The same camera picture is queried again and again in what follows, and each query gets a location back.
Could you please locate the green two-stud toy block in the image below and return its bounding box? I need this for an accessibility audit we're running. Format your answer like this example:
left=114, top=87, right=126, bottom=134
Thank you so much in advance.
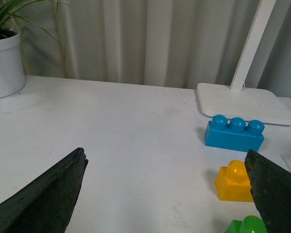
left=225, top=216, right=267, bottom=233

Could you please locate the grey pleated curtain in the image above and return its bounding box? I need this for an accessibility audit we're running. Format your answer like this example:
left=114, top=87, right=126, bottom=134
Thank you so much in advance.
left=13, top=0, right=291, bottom=99

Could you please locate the white plant pot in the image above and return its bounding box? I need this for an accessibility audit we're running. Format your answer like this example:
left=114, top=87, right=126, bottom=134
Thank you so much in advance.
left=0, top=29, right=26, bottom=98

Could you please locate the yellow two-stud toy block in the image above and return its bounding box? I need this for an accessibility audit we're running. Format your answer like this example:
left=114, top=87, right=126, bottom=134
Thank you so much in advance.
left=215, top=160, right=253, bottom=202

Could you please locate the green potted plant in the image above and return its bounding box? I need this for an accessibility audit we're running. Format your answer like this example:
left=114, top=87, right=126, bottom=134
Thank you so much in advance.
left=0, top=0, right=71, bottom=113

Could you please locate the blue three-stud toy block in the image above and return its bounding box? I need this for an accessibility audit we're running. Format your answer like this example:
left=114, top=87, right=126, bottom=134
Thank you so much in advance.
left=204, top=115, right=265, bottom=152

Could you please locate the white desk lamp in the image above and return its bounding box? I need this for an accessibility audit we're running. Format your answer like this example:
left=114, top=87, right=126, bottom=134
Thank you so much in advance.
left=197, top=0, right=291, bottom=126

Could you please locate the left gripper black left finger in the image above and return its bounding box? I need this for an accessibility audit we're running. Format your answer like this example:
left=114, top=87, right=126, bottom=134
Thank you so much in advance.
left=0, top=148, right=88, bottom=233

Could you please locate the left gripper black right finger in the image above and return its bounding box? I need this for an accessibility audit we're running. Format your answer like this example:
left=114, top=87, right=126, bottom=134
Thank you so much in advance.
left=244, top=149, right=291, bottom=233

